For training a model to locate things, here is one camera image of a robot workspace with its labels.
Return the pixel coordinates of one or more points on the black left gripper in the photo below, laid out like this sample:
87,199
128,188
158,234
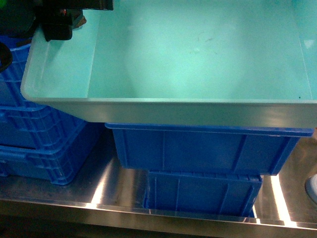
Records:
58,18

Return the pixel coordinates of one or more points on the white shoe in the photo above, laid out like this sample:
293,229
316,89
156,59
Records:
311,187

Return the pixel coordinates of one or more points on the blue stacked crate lower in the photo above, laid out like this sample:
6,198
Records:
60,165

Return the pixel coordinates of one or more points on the stainless steel shelf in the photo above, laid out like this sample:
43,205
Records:
105,201

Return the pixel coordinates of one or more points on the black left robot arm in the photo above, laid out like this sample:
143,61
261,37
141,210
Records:
18,18

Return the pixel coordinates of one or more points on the blue crate under large crate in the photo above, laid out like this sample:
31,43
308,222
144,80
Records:
221,194

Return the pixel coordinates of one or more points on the blue crate with cardboard lid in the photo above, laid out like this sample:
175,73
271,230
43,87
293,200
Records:
23,123

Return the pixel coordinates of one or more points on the large blue plastic crate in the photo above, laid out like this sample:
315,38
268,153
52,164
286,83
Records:
205,149

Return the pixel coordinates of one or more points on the light turquoise plastic bin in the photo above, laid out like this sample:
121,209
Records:
184,62

